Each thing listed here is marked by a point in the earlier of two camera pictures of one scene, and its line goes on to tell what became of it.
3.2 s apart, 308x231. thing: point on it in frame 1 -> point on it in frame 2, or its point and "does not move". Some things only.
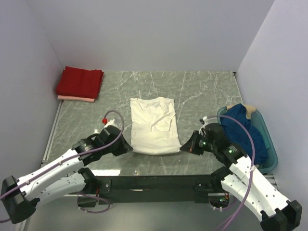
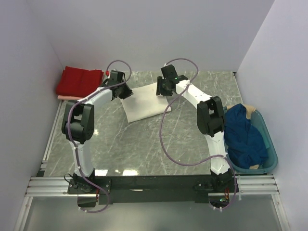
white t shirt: [154, 130] -> [145, 103]
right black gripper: [193, 142] -> [161, 85]
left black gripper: [121, 145] -> [123, 91]
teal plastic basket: [263, 127] does not move
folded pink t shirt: [76, 98] does not move
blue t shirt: [238, 134] does not move
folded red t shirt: [79, 83] does not move
